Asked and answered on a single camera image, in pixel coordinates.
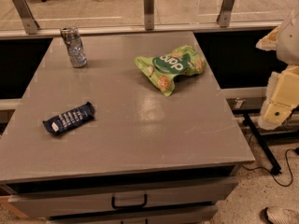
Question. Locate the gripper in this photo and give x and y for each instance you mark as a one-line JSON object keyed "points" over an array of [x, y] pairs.
{"points": [[290, 42]]}

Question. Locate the green rice chip bag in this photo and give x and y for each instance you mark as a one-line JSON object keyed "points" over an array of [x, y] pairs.
{"points": [[162, 70]]}

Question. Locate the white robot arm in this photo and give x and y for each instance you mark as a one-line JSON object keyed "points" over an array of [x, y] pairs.
{"points": [[287, 49]]}

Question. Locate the dark blue rxbar wrapper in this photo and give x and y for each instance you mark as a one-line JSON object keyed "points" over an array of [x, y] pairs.
{"points": [[70, 119]]}

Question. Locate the black metal stand leg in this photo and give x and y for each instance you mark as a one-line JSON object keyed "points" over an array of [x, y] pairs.
{"points": [[276, 169]]}

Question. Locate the grey upper drawer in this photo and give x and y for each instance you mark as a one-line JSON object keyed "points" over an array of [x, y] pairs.
{"points": [[87, 201]]}

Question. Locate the grey drawer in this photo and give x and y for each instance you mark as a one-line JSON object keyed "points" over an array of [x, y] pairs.
{"points": [[182, 215], [87, 201]]}

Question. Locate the grey lower drawer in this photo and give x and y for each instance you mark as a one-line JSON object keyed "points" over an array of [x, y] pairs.
{"points": [[182, 215]]}

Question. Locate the silver drink can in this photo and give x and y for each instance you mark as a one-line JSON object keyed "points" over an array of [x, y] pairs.
{"points": [[74, 46]]}

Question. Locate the right metal rail bracket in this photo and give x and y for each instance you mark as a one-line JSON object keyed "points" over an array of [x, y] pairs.
{"points": [[224, 16]]}

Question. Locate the metal rail bracket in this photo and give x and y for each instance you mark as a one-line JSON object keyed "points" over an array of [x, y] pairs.
{"points": [[29, 23], [149, 14], [224, 16]]}

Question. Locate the middle metal rail bracket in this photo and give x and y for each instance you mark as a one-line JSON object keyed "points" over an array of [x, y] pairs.
{"points": [[149, 14]]}

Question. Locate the black drawer handle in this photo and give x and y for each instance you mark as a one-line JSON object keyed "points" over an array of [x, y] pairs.
{"points": [[129, 202]]}

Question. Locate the left metal rail bracket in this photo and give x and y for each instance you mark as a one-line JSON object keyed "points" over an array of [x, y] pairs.
{"points": [[29, 23]]}

